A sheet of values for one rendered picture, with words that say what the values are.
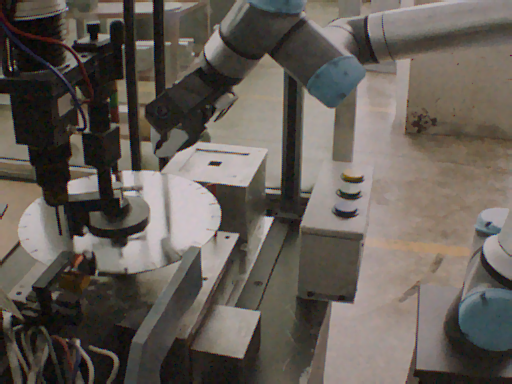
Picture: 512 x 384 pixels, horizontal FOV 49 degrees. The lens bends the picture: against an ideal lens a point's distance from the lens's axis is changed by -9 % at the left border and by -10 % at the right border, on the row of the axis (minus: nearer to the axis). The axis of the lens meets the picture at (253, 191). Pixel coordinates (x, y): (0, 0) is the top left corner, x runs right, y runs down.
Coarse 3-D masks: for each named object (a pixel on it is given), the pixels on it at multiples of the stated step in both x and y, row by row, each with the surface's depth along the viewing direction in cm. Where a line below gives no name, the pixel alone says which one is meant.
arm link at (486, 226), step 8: (496, 208) 94; (504, 208) 94; (480, 216) 91; (488, 216) 90; (496, 216) 90; (504, 216) 90; (480, 224) 90; (488, 224) 89; (496, 224) 87; (480, 232) 90; (488, 232) 88; (496, 232) 86; (472, 240) 94; (480, 240) 90; (472, 248) 92; (480, 248) 87; (472, 256) 89; (464, 280) 96
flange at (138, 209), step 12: (132, 204) 96; (144, 204) 97; (96, 216) 93; (108, 216) 93; (120, 216) 93; (132, 216) 93; (144, 216) 93; (96, 228) 90; (108, 228) 90; (120, 228) 90; (132, 228) 91
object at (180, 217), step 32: (128, 192) 102; (160, 192) 103; (192, 192) 103; (32, 224) 92; (64, 224) 93; (160, 224) 93; (192, 224) 93; (32, 256) 84; (96, 256) 85; (128, 256) 85; (160, 256) 85
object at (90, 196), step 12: (108, 168) 83; (108, 180) 83; (96, 192) 86; (108, 192) 84; (120, 192) 86; (72, 204) 83; (84, 204) 84; (96, 204) 84; (108, 204) 84; (120, 204) 85; (72, 216) 85; (84, 216) 86
